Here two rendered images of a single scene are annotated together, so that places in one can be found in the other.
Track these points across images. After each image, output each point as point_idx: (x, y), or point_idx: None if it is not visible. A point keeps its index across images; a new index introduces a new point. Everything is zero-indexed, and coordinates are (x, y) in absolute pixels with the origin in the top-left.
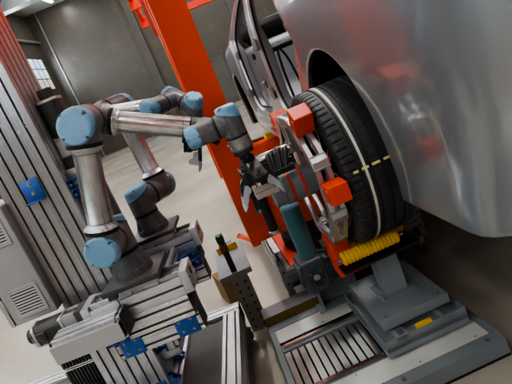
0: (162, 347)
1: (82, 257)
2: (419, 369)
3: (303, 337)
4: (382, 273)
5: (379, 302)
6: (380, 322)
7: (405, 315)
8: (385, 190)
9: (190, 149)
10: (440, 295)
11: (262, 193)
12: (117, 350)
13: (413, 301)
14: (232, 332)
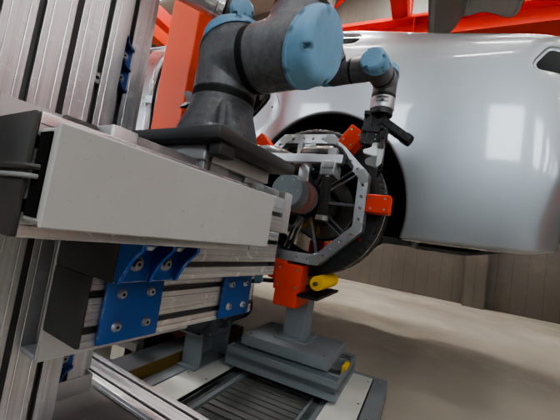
0: (62, 368)
1: (74, 47)
2: (367, 409)
3: (198, 396)
4: (307, 317)
5: (299, 346)
6: (324, 361)
7: (335, 357)
8: (383, 226)
9: None
10: (343, 342)
11: (336, 171)
12: (87, 308)
13: (329, 346)
14: (117, 377)
